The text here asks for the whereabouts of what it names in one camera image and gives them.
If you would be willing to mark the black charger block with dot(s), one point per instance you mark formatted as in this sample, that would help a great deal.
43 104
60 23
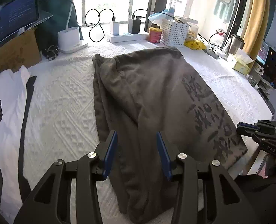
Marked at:
136 26

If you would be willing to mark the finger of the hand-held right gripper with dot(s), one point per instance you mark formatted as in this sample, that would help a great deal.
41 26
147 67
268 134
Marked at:
260 137
247 126

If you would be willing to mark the white charger block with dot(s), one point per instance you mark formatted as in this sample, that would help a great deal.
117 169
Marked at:
115 28

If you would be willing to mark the blue face mask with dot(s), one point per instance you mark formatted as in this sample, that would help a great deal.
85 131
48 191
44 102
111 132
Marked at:
160 15

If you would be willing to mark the white mug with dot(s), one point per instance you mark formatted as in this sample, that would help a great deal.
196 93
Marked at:
258 70

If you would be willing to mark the white desk lamp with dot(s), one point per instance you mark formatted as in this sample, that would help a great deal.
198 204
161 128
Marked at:
69 37

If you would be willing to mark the yellow snack bag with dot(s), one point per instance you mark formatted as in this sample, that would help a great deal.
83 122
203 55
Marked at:
195 44

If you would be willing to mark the hanging teal towel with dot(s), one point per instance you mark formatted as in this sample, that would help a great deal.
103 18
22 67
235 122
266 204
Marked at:
225 2

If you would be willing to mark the white textured bedspread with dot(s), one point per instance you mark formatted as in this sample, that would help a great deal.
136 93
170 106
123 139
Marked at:
65 93

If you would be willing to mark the black fabric strip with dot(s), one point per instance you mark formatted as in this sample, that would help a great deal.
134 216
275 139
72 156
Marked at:
27 112

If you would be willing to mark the slim white plug adapter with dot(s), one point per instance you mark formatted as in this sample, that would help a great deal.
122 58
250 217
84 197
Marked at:
130 25

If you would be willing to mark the grey printed t-shirt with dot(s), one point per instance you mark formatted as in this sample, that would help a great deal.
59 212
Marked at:
147 86

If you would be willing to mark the person's dark clothing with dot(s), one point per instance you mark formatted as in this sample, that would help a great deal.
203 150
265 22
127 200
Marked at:
264 198

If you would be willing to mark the computer monitor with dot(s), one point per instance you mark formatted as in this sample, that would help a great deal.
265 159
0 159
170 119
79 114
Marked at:
273 65

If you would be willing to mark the red tin can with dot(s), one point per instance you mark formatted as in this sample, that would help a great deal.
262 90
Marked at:
155 35

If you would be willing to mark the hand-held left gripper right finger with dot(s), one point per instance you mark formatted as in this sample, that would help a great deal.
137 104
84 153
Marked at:
163 156

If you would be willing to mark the dark window frame post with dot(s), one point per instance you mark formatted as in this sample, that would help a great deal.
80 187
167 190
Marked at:
156 0

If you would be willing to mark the white power strip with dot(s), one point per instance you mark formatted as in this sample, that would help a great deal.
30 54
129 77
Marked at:
126 37

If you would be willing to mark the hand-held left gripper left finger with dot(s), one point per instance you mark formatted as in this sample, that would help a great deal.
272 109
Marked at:
111 154

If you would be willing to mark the cardboard box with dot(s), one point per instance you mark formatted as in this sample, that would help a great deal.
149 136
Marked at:
14 51

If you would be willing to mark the yellow curtain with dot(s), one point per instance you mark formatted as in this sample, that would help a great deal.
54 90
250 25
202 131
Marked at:
256 11

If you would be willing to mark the dark teal curtain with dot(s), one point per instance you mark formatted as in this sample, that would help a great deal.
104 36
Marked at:
51 0

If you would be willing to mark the white perforated basket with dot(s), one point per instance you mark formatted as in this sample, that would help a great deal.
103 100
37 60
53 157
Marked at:
175 32

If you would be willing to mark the white garment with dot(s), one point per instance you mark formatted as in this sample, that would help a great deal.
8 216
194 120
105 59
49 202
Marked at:
7 102

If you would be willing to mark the clear snack jar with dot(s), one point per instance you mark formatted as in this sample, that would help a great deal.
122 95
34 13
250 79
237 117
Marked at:
192 29

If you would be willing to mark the yellow tissue box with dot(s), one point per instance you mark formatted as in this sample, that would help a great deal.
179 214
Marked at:
243 65

